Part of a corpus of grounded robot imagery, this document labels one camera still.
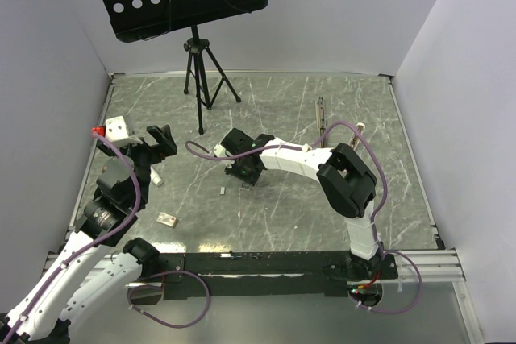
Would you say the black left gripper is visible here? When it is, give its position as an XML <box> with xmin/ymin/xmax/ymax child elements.
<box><xmin>98</xmin><ymin>124</ymin><xmax>176</xmax><ymax>205</ymax></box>

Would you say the small staple box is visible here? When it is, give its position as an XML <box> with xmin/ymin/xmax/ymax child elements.
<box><xmin>156</xmin><ymin>212</ymin><xmax>177</xmax><ymax>228</ymax></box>

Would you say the beige stapler top part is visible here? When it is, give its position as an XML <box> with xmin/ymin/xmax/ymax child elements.
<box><xmin>349</xmin><ymin>122</ymin><xmax>365</xmax><ymax>151</ymax></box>

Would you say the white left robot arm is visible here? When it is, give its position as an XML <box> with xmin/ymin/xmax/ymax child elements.
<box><xmin>1</xmin><ymin>124</ymin><xmax>177</xmax><ymax>343</ymax></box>

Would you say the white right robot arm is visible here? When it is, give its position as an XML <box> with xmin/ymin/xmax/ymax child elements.
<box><xmin>214</xmin><ymin>128</ymin><xmax>381</xmax><ymax>278</ymax></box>

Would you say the white cylinder tube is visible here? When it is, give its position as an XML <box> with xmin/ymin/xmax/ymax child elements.
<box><xmin>151</xmin><ymin>168</ymin><xmax>164</xmax><ymax>187</ymax></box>

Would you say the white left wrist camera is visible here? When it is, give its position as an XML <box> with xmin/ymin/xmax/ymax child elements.
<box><xmin>91</xmin><ymin>115</ymin><xmax>143</xmax><ymax>148</ymax></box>

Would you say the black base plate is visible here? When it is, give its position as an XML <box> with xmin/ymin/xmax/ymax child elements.
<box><xmin>135</xmin><ymin>251</ymin><xmax>398</xmax><ymax>300</ymax></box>

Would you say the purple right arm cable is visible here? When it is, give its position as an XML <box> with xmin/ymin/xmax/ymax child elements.
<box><xmin>184</xmin><ymin>119</ymin><xmax>423</xmax><ymax>316</ymax></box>

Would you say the aluminium rail frame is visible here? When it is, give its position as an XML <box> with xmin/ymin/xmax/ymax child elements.
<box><xmin>38</xmin><ymin>72</ymin><xmax>467</xmax><ymax>288</ymax></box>

